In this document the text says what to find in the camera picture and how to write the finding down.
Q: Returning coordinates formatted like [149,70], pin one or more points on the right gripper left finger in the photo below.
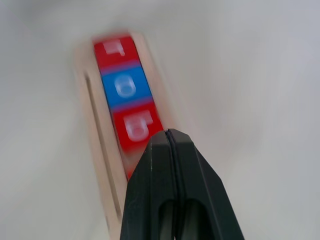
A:
[150,187]

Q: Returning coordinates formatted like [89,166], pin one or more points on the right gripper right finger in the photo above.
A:
[200,195]

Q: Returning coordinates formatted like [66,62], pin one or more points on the red letter tile b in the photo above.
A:
[135,130]

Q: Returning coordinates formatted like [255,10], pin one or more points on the blue letter tile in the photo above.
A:
[125,87]

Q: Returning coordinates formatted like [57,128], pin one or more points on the wooden letter tray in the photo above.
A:
[85,65]

